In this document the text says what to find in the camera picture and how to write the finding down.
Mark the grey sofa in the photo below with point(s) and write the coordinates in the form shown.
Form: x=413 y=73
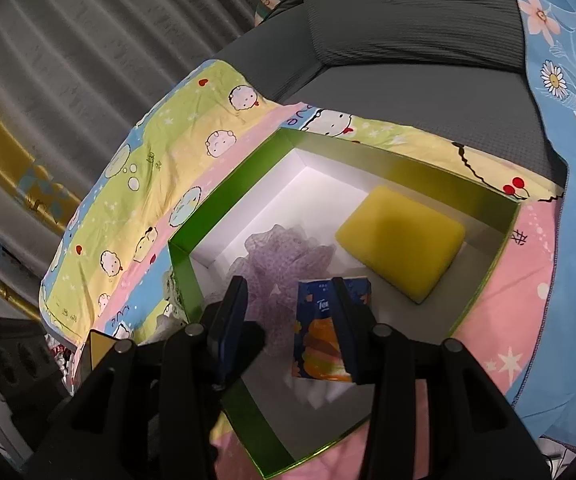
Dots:
x=417 y=10

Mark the green cardboard box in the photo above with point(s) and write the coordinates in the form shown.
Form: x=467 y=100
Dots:
x=180 y=270

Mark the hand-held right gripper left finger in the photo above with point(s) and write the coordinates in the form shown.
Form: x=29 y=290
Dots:
x=228 y=320

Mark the black and gold box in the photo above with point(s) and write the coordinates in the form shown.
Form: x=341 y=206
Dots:
x=99 y=345

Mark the cartoon printed blanket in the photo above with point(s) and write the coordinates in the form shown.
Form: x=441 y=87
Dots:
x=143 y=200

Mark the yellow sponge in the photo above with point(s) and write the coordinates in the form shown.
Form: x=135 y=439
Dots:
x=397 y=235

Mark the purple mesh bath pouf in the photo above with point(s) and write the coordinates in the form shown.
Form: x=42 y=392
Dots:
x=278 y=260

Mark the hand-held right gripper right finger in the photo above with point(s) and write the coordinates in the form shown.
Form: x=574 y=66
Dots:
x=345 y=330

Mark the pale fleece dish cloth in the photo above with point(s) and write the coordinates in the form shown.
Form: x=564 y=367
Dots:
x=173 y=295

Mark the blue tissue packet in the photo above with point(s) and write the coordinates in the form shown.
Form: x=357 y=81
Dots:
x=318 y=340

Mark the black power strip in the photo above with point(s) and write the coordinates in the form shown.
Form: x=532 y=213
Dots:
x=13 y=360

